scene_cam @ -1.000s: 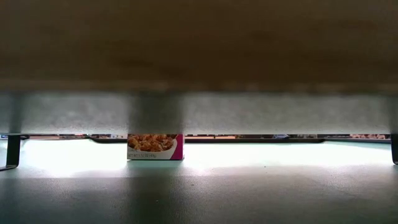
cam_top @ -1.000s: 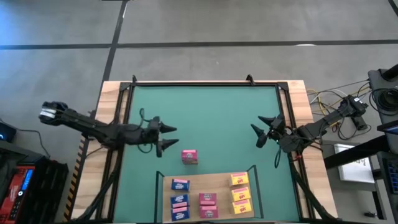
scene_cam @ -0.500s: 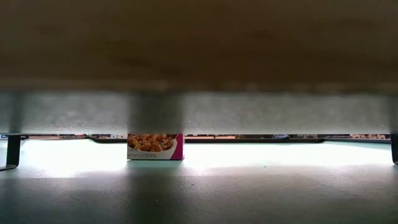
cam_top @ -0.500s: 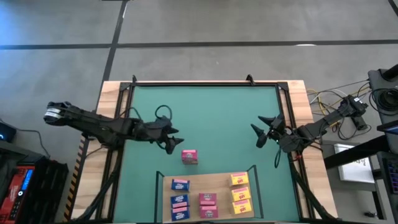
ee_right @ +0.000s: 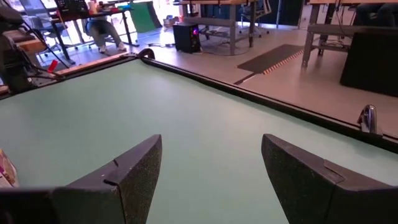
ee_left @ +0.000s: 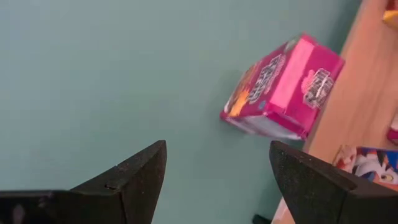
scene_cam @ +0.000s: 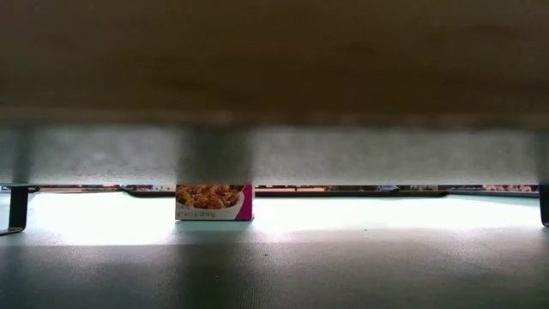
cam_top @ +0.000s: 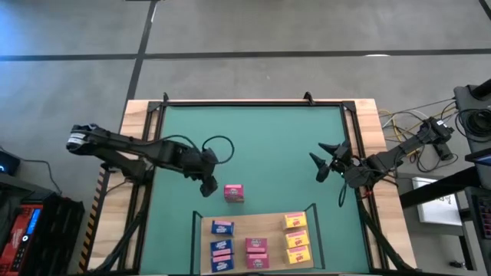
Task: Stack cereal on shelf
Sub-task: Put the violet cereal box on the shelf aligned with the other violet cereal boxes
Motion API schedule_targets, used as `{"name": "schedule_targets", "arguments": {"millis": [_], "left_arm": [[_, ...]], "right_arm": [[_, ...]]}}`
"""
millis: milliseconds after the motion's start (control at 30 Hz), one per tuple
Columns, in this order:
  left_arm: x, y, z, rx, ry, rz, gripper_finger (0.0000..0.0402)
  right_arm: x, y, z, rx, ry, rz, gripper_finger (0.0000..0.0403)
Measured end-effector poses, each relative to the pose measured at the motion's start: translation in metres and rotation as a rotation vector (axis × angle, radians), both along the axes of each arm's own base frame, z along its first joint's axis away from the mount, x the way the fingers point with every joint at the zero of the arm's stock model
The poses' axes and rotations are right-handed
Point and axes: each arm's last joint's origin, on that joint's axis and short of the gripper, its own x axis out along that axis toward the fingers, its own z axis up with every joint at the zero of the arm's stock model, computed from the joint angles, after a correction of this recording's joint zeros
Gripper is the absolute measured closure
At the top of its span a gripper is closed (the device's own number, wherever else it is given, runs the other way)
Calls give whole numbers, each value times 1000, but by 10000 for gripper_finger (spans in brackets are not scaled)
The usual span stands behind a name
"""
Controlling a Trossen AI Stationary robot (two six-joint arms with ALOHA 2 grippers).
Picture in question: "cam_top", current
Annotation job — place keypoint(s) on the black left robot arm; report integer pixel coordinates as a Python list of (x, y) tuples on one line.
[(126, 143)]

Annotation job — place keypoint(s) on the black clamp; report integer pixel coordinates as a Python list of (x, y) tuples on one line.
[(308, 97), (165, 97)]

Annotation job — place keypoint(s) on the small black floor object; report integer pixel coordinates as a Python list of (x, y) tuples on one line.
[(456, 264)]

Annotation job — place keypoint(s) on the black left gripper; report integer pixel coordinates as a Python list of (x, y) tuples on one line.
[(199, 163)]

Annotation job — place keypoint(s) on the wooden shelf with black legs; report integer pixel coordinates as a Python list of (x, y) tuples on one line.
[(268, 230)]

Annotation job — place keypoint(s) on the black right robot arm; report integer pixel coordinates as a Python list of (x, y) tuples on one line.
[(383, 161)]

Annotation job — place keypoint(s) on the green table mat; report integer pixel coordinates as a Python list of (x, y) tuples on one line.
[(276, 153)]

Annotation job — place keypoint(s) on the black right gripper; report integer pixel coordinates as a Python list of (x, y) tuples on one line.
[(343, 161)]

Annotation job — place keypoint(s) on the black keyboard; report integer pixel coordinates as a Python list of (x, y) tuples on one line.
[(483, 216)]

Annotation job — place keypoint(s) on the yellow black hazard tape strip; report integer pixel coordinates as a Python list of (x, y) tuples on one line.
[(96, 207)]

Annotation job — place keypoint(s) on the black device with blue light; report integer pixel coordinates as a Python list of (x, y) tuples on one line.
[(9, 163)]

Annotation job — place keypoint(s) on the white board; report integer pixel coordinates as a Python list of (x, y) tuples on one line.
[(437, 211)]

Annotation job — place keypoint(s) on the red electronic device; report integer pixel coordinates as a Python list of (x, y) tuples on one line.
[(15, 237)]

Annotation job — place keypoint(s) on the dark grey side table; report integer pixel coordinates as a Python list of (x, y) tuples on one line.
[(466, 99)]

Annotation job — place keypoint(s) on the black metal table frame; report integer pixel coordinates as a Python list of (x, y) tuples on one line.
[(249, 103)]

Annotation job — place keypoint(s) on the black beam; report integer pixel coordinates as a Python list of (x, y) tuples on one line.
[(437, 188)]

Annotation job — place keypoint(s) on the black plastic crate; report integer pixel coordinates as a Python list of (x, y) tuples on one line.
[(61, 230)]

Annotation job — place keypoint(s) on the dark laptop with blue screen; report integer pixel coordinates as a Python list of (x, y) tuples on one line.
[(479, 158)]

